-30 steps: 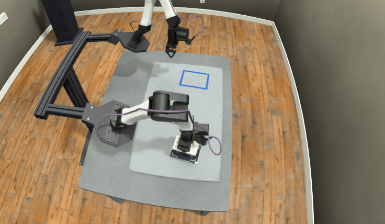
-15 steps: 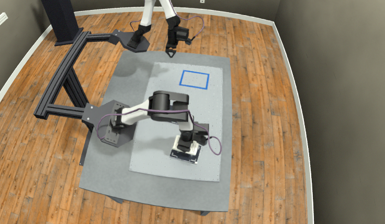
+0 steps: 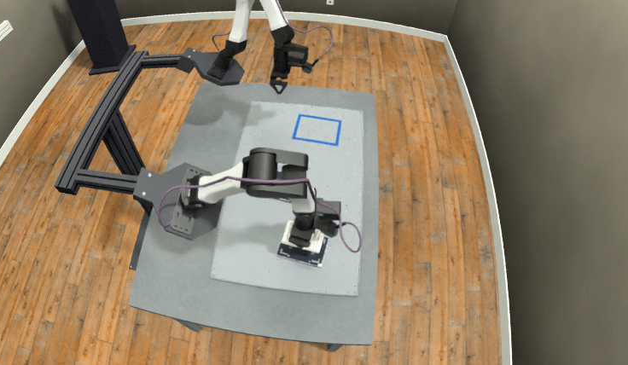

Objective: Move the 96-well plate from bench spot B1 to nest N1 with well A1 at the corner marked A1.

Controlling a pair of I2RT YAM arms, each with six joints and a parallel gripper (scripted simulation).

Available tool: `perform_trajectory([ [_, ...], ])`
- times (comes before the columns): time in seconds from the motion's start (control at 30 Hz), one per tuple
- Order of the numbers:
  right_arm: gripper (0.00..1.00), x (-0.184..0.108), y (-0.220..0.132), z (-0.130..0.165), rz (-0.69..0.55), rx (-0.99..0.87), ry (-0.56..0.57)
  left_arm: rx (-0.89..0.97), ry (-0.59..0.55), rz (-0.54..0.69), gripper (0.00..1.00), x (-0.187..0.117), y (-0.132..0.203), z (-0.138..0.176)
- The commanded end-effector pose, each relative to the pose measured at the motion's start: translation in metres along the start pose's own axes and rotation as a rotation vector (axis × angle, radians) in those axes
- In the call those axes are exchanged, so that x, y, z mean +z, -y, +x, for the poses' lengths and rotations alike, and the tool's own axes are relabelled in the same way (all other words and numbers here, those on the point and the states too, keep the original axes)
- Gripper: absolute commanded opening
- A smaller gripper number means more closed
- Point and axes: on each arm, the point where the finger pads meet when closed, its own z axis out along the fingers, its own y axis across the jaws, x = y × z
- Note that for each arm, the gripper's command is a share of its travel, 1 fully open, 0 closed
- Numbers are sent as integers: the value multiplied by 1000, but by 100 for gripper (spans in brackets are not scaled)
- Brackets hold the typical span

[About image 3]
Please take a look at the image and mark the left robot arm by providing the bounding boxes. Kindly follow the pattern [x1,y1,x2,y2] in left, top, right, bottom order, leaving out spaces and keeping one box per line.
[207,0,309,80]

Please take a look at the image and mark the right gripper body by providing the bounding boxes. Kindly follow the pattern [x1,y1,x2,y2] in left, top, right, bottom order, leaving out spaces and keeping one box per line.
[288,217,337,245]

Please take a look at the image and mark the blue tape outline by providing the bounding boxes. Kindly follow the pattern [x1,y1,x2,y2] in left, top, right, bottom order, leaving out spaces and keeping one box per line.
[292,114,342,147]

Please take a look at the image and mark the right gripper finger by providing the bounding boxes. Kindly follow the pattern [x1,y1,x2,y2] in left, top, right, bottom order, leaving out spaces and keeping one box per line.
[289,240,311,248]

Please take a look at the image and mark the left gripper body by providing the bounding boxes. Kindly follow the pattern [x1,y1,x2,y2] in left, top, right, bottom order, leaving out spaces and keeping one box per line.
[270,60,311,84]

